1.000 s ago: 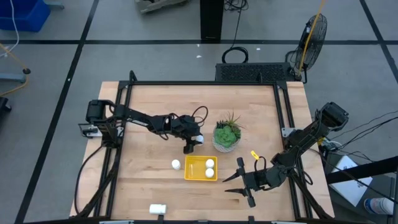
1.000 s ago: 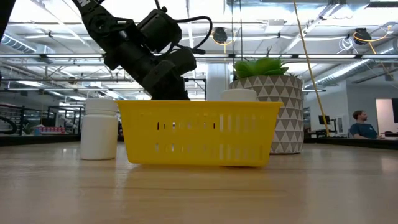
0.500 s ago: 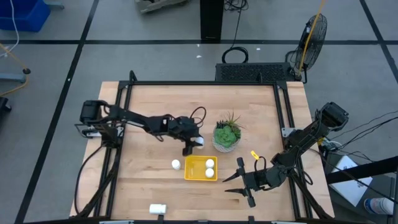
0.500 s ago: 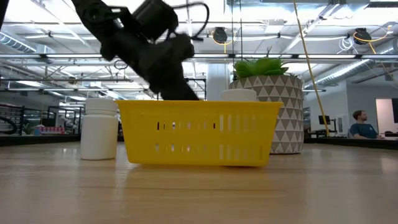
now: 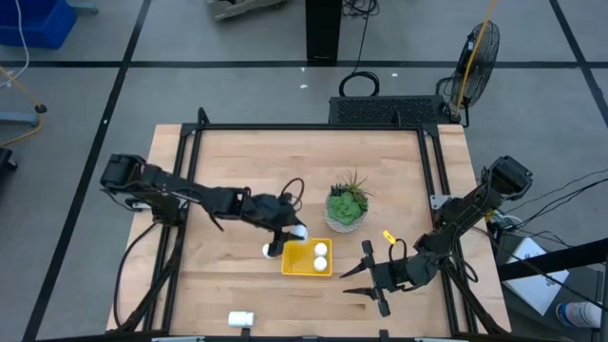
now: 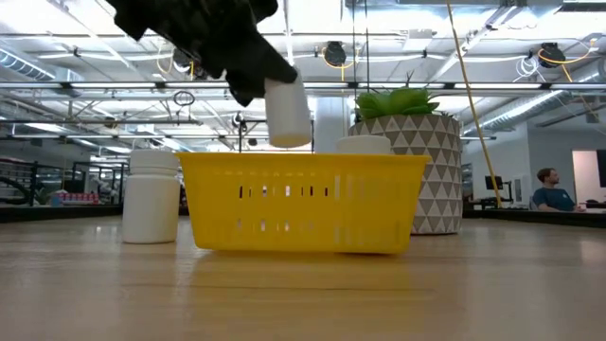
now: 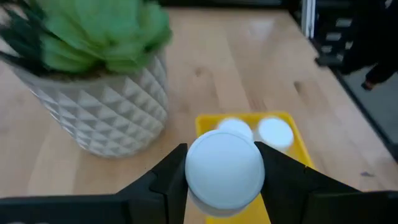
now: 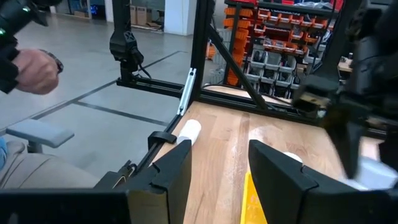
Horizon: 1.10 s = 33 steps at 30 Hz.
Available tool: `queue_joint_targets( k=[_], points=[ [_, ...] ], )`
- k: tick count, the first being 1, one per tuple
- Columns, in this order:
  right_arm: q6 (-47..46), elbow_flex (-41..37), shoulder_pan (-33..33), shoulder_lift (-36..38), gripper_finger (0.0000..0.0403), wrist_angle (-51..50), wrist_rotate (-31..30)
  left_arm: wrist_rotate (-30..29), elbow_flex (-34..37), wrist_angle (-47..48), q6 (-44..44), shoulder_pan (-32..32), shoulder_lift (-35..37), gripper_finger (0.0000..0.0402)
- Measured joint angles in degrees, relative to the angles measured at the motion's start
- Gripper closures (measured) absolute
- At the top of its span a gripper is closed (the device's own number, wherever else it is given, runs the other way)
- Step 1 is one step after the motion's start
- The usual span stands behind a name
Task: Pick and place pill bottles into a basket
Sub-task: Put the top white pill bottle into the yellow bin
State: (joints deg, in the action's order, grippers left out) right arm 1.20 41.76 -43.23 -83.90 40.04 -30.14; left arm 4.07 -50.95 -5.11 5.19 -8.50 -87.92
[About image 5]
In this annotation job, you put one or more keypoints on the yellow plastic basket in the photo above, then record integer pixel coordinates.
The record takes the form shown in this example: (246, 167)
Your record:
(297, 266)

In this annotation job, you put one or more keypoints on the grey metal cart base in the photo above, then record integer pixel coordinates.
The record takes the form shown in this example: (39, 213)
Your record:
(237, 7)

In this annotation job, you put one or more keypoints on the white ball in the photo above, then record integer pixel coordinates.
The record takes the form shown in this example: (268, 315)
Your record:
(320, 248)
(265, 251)

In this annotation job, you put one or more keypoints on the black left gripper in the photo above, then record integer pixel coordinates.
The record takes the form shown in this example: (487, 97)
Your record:
(271, 211)

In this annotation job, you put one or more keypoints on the black edge clamp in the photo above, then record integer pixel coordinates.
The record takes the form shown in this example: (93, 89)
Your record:
(384, 335)
(245, 333)

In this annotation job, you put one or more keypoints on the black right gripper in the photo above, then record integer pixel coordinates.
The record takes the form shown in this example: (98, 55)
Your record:
(399, 275)

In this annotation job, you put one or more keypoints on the black aluminium table frame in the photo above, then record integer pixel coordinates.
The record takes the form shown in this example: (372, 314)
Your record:
(309, 127)

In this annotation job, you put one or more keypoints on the white flat box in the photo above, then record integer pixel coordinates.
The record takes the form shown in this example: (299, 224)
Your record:
(537, 285)

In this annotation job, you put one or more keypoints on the silver frame bracket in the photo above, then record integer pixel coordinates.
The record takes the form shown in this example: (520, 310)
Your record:
(178, 339)
(442, 339)

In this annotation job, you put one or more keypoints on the black floor fan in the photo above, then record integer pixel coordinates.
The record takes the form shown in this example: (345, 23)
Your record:
(489, 52)

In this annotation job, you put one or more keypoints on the succulents in triangle-patterned pot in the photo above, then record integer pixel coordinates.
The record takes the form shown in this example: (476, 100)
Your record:
(344, 209)

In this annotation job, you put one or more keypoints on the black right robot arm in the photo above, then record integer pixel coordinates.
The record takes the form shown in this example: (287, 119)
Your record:
(465, 209)

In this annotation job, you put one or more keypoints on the white and blue bottle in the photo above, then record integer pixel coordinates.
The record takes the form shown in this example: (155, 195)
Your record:
(577, 314)

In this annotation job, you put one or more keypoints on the grey table foot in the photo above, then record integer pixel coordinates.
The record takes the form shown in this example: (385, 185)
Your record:
(19, 119)

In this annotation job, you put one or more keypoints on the blue plastic bin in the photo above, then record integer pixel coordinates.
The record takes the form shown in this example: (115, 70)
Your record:
(47, 24)

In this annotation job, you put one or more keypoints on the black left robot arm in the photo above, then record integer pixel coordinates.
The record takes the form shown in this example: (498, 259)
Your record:
(204, 197)

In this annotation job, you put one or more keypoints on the black perforated computer case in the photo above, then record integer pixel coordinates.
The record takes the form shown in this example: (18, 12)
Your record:
(380, 110)

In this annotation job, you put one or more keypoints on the black floor object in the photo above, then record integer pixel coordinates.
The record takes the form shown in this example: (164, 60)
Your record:
(5, 159)

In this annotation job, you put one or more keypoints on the black beam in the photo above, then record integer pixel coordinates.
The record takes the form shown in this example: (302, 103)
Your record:
(560, 259)

